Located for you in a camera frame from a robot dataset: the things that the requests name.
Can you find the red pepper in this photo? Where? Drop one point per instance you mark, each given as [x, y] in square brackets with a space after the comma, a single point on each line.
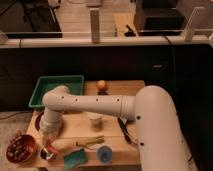
[51, 149]

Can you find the green plastic bin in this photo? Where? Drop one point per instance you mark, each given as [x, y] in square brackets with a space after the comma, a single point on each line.
[75, 84]

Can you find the black utensil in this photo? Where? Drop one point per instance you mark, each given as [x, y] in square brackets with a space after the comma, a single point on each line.
[124, 130]

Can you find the teal sponge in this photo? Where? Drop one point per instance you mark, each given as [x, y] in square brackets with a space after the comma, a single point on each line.
[75, 158]

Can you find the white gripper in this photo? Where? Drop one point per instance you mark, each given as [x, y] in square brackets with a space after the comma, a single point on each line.
[47, 138]

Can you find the orange fruit on stand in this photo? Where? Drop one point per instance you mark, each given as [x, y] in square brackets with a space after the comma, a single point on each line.
[102, 87]

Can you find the blue plastic cup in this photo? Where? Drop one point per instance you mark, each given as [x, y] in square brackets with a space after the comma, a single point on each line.
[104, 154]

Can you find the dark red plate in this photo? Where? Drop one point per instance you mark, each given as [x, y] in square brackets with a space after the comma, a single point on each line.
[37, 121]

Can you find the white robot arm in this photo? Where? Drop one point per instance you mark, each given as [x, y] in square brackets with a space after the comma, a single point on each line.
[152, 109]

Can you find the black box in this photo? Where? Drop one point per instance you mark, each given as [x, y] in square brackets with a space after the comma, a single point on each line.
[158, 17]

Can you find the white cup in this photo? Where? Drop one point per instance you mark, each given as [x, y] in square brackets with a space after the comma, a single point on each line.
[95, 119]

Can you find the red bowl with items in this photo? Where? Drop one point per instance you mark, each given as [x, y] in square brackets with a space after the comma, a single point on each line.
[21, 149]

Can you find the metal cup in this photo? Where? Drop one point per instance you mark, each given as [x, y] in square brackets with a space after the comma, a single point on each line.
[47, 155]

